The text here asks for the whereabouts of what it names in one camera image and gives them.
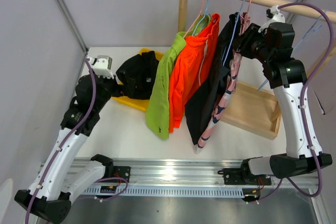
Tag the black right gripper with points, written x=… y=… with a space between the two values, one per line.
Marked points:
x=242 y=43

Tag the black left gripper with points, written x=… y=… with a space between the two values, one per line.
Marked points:
x=118 y=88

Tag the pink patterned shorts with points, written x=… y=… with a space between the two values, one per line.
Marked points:
x=232 y=81

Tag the black shorts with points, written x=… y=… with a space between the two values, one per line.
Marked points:
x=137 y=75

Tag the blue wire hanger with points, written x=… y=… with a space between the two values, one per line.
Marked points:
x=227 y=49
x=313 y=29
x=197 y=30

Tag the orange shorts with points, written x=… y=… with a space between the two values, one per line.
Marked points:
x=191 y=68

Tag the dark navy shorts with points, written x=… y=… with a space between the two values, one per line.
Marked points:
x=199 y=108

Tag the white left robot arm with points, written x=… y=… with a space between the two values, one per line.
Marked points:
x=50 y=196

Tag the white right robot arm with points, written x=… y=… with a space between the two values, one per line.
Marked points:
x=272 y=47

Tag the lime green shorts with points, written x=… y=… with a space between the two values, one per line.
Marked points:
x=157 y=115

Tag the yellow plastic tray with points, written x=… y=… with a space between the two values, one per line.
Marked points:
x=135 y=103

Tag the wooden tray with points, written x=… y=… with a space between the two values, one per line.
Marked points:
x=254 y=111

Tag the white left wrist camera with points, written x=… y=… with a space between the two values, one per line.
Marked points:
x=102 y=66

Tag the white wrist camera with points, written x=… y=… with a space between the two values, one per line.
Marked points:
x=102 y=66
x=273 y=16

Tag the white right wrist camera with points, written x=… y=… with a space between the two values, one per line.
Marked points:
x=273 y=16

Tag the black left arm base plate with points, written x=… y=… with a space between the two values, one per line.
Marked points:
x=122 y=171

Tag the aluminium mounting rail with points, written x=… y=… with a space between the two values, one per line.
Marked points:
x=178 y=178

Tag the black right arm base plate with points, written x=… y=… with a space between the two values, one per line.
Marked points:
x=243 y=176

